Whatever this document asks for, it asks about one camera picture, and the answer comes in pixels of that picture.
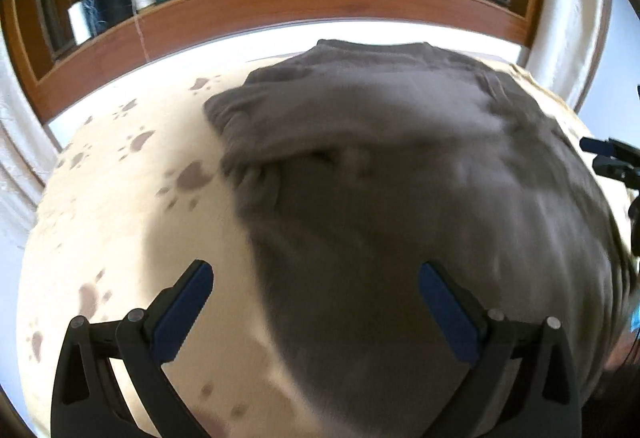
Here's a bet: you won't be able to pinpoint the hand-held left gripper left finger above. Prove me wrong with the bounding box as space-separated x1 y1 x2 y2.
50 259 215 438

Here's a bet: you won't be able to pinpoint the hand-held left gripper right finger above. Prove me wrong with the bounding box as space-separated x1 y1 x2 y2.
419 261 582 438

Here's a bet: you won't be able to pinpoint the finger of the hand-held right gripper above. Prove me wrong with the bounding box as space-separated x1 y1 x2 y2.
580 135 640 189

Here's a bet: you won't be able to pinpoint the brown fleece garment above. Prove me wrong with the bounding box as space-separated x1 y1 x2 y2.
202 38 640 438

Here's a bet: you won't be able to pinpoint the beige paw-print blanket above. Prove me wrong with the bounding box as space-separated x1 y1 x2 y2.
15 53 640 438

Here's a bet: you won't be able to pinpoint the white curtain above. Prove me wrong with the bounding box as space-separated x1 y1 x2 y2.
525 0 616 114
0 53 63 251

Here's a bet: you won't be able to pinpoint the small white thread spool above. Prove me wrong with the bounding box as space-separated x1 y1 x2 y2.
67 1 93 46

